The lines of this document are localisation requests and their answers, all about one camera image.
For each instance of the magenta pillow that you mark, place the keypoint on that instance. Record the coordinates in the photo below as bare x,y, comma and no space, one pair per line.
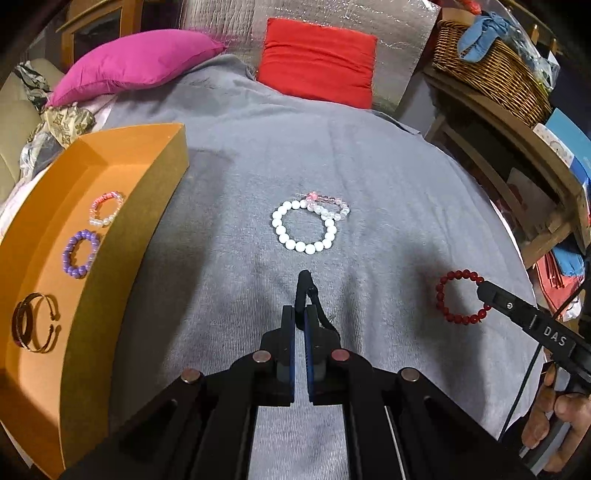
134,62

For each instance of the beige leather sofa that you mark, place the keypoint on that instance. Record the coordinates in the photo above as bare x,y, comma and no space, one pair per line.
19,119

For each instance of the blue cloth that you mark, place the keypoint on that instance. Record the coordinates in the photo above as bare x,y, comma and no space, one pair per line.
477,40

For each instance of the pink bed sheet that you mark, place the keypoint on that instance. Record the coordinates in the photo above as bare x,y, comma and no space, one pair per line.
100,107

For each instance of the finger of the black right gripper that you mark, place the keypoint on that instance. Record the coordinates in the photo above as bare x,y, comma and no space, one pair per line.
568,348

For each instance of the wooden cabinet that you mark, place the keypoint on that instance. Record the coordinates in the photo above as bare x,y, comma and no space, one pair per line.
90,23

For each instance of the red cushion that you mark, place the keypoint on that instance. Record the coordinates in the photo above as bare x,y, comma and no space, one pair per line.
318,62

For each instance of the wooden shelf frame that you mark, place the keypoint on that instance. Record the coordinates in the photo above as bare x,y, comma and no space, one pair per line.
545,202

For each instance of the orange cardboard box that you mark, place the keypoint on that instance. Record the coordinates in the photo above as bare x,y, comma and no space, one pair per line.
55,405

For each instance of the silver insulation panel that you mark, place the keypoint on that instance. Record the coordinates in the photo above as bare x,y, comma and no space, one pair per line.
402,27

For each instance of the wicker basket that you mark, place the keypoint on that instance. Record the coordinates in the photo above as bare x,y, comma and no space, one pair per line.
501,75

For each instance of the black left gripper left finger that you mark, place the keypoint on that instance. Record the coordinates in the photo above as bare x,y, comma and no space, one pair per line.
278,389

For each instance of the grey plastic bag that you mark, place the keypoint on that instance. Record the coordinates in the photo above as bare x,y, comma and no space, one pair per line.
38,154

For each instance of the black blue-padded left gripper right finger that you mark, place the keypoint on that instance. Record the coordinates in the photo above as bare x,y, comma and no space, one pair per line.
319,342

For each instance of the silver wire bangle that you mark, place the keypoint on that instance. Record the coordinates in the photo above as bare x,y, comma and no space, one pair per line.
45,325

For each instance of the grey blanket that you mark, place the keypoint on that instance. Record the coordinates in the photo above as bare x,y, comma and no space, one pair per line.
277,185

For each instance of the dark red bangle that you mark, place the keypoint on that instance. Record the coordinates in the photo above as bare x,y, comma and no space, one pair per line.
22,321

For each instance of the patterned beige scarf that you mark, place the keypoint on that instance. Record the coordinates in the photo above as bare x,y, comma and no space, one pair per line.
67,123

